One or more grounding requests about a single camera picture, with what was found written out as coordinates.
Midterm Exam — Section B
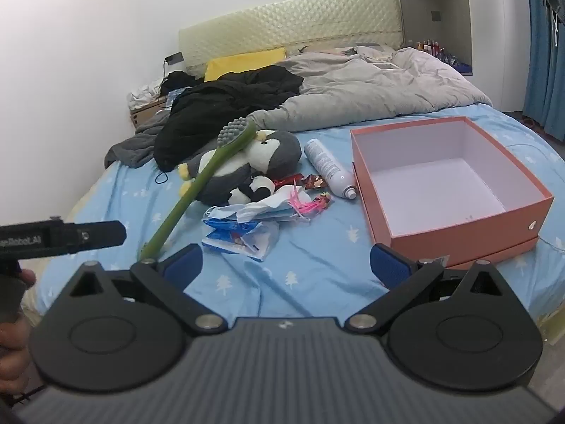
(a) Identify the white spray can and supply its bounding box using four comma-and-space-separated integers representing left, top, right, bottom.
304, 138, 358, 199

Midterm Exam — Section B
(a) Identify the light blue bed sheet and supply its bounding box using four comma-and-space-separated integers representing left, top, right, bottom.
35, 104, 565, 345

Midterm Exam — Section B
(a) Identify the orange cardboard box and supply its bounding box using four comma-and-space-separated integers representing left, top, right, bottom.
351, 116, 554, 270

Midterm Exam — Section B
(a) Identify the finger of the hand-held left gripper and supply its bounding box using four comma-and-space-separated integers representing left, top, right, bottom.
77, 220, 128, 253

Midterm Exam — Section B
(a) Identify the black bag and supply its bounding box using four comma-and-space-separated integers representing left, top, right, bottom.
161, 71, 199, 95

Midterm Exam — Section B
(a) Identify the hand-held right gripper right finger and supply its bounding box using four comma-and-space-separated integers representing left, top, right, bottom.
345, 244, 506, 332

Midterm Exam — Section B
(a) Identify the white face mask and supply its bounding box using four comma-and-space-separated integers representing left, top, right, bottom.
236, 185, 310, 224

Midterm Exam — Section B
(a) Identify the brown cardboard box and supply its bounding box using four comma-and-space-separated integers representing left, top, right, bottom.
129, 97, 171, 130

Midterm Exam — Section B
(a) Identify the blue curtain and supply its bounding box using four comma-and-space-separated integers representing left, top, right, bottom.
523, 0, 565, 137

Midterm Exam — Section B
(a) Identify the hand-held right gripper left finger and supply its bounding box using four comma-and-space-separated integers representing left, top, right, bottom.
66, 244, 228, 334

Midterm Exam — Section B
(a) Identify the dark grey cloth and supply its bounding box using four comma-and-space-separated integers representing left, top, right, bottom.
105, 117, 171, 169

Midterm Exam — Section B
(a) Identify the blue face mask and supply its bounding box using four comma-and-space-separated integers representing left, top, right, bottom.
203, 204, 261, 230

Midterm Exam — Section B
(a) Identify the small panda plush toy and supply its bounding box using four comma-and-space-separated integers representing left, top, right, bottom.
230, 176, 276, 206

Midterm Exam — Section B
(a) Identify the beige quilted headboard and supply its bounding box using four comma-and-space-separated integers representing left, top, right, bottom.
179, 0, 403, 76

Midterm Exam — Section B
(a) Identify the person's left hand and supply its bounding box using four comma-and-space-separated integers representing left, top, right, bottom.
0, 269, 37, 383

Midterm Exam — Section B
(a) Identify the grey penguin plush toy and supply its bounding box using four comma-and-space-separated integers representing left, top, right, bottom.
178, 129, 302, 206

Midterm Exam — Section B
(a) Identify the black clothing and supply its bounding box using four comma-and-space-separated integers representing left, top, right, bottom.
154, 65, 305, 173

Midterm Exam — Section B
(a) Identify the pink tassel doll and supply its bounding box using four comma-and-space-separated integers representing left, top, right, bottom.
287, 185, 334, 222

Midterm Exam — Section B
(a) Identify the green long-handled brush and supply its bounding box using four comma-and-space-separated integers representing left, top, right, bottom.
138, 117, 257, 262

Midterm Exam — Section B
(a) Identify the white crumpled cloth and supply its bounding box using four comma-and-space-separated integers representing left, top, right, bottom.
127, 77, 166, 109

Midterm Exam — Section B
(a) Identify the bright red foil wrapper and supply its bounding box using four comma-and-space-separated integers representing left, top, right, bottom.
273, 173, 305, 188

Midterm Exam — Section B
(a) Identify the blue and white plastic packet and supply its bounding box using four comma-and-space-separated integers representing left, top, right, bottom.
202, 221, 280, 261

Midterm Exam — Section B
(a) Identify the grey duvet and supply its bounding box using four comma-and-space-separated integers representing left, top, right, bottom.
247, 46, 493, 132

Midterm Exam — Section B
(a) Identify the yellow pillow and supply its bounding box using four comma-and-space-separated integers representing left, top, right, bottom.
204, 49, 287, 82

